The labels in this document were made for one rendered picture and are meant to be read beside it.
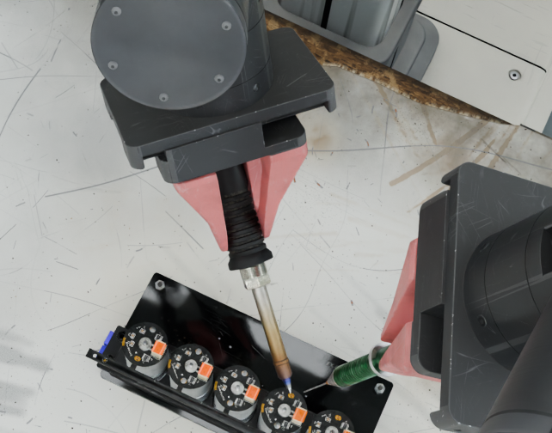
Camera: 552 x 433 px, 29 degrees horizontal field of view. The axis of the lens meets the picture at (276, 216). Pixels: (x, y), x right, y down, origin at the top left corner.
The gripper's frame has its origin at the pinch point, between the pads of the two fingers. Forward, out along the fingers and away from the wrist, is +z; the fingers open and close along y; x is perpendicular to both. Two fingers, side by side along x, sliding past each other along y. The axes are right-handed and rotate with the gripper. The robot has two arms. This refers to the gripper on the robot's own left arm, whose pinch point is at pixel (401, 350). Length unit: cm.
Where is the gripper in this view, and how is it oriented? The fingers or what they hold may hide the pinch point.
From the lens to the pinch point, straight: 49.0
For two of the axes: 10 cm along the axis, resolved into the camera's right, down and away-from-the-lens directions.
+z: -4.2, 3.1, 8.6
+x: 9.0, 2.5, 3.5
